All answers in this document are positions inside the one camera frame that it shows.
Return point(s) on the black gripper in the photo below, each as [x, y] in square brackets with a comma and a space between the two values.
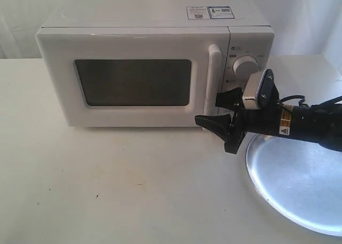
[263, 121]

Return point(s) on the white microwave door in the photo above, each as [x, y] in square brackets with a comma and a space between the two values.
[135, 77]

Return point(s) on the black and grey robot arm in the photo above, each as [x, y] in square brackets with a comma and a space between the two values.
[315, 124]

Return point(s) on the white microwave oven body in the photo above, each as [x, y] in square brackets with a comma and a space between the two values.
[250, 34]

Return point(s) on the upper white control knob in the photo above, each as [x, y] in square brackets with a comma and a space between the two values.
[244, 66]

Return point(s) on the round silver metal tray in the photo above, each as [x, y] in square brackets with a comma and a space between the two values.
[300, 180]

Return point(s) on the blue energy label sticker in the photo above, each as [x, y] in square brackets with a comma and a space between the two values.
[220, 12]

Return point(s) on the white warning label sticker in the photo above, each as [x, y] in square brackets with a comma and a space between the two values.
[198, 13]

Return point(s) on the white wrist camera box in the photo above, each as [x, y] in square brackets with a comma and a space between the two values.
[257, 92]

